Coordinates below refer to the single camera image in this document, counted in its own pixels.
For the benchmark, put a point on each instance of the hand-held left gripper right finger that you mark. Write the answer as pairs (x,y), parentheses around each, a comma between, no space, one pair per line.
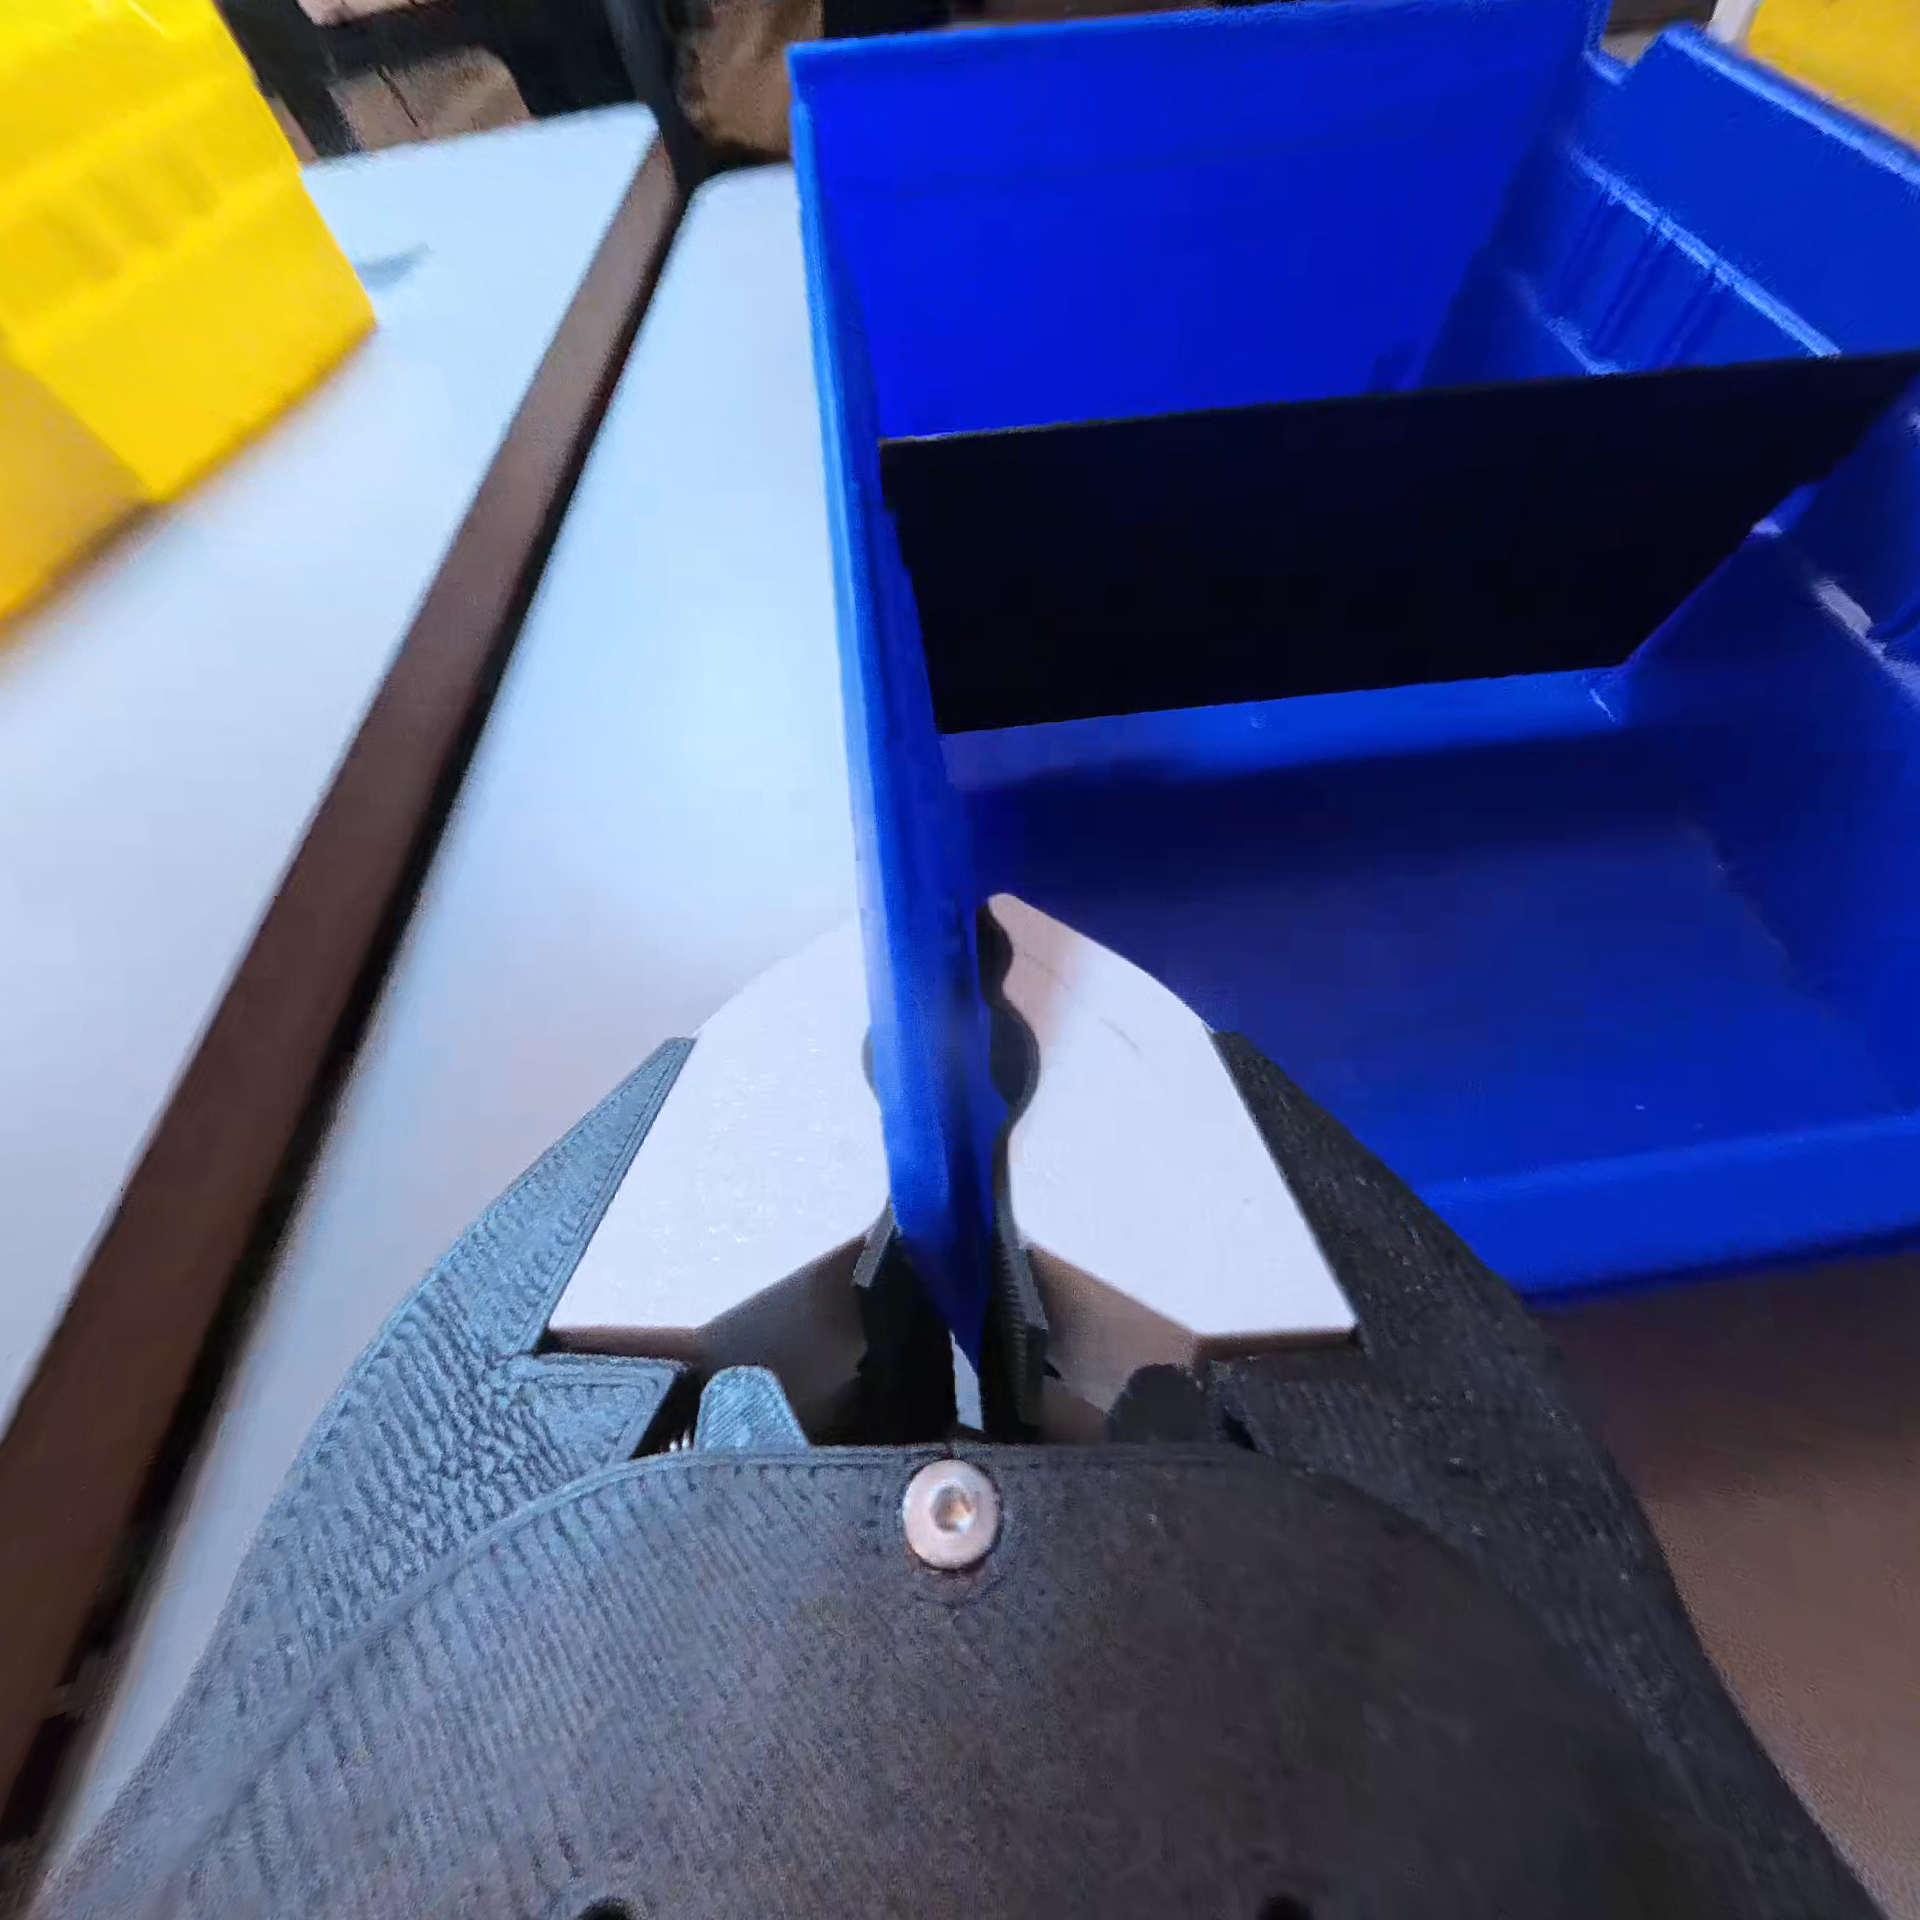
(1171,1171)

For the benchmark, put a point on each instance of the white side table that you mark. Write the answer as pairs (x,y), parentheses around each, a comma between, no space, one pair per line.
(223,677)

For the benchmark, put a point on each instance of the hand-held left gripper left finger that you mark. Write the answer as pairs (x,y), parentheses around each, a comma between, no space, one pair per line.
(717,1171)

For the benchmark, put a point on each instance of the blue plastic bin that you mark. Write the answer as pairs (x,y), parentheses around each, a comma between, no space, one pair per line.
(1350,972)

